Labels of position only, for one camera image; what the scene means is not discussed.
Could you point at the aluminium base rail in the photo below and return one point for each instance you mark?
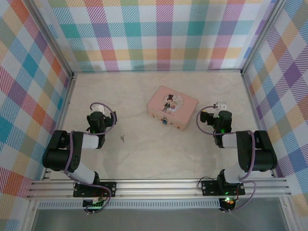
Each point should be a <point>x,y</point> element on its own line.
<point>156,186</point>

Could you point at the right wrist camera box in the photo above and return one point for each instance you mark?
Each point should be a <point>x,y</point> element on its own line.
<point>221,106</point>

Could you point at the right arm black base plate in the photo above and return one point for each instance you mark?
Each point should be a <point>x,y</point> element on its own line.
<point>209,188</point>

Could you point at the green-lit controller board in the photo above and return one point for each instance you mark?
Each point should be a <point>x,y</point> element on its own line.
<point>92,204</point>

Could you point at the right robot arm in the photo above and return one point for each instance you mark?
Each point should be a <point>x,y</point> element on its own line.
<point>262,154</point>

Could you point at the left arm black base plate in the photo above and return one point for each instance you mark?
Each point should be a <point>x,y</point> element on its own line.
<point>108,188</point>

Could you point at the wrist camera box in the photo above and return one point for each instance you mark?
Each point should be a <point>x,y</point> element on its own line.
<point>221,106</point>
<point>99,108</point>

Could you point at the aluminium side rail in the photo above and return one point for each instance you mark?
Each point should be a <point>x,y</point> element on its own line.
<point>63,115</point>
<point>251,101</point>

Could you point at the aluminium frame post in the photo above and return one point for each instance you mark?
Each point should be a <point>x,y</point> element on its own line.
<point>261,36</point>
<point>51,36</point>

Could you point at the grey metal panel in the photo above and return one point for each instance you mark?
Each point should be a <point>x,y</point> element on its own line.
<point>156,221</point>

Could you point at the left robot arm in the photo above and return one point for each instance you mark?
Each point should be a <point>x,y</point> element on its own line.
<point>57,156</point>

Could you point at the small metal key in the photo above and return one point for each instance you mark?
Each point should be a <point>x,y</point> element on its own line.
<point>123,139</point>

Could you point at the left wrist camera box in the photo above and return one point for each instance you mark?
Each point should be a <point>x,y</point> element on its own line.
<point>99,108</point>

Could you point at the pink tin box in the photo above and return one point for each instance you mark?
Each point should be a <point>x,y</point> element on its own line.
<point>183,113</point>

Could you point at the aluminium frame leg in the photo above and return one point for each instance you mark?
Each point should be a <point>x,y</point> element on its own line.
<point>30,216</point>
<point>288,214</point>

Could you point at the aluminium rear rail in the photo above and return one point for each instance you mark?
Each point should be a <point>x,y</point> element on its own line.
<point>156,71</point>

